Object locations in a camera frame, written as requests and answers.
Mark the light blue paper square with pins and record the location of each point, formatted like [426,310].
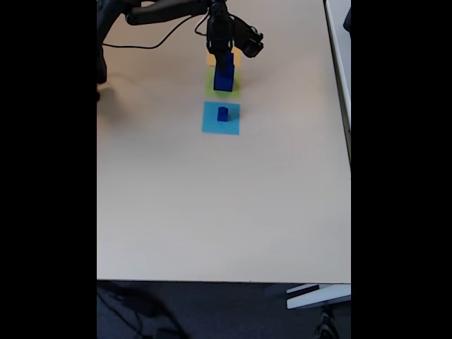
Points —
[212,123]

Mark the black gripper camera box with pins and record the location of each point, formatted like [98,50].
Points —
[251,40]

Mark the medium blue cube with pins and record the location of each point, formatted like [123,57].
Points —
[230,61]

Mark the small blue cube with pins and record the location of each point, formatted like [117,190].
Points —
[222,116]

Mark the large blue cube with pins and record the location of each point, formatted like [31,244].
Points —
[224,83]

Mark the white neighbouring desk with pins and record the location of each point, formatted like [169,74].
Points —
[340,53]

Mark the dark object on desk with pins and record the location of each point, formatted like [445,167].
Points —
[348,19]

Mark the green paper square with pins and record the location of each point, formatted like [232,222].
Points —
[238,92]

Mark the orange paper square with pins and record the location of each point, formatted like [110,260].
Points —
[237,60]

